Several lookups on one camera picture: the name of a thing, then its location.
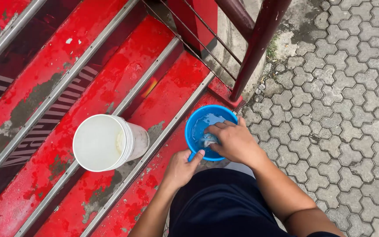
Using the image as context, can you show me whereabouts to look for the blue plastic water dipper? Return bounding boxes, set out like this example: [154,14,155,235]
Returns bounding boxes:
[184,105,239,162]

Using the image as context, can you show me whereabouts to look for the white plastic bucket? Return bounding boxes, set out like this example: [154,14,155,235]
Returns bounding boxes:
[72,114,150,172]

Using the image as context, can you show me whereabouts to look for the dark red metal railing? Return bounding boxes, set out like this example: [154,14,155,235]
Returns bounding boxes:
[142,0,292,103]

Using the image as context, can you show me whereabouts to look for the person's right hand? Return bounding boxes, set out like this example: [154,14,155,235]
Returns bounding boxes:
[203,116,266,169]

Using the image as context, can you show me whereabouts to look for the wet grey cleaning cloth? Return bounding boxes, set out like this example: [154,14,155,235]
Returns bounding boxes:
[199,133,219,149]

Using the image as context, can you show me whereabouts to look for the person's left hand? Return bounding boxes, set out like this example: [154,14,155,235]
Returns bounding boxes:
[163,149,206,189]

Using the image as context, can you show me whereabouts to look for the red painted staircase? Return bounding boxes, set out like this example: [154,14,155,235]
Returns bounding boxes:
[0,0,247,237]

